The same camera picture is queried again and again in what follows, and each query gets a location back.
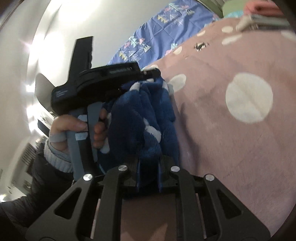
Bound blue tree print sheet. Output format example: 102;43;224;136
108;1;218;69

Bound green pillow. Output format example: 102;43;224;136
222;0;248;16

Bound pink polka dot blanket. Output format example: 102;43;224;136
151;18;295;240

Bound grey curtain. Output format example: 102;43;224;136
197;0;228;13

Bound person left hand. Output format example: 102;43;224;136
48;108;107;154

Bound dark sleeve left forearm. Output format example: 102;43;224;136
1;140;73;240

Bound navy fleece garment white spots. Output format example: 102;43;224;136
98;77;179;188

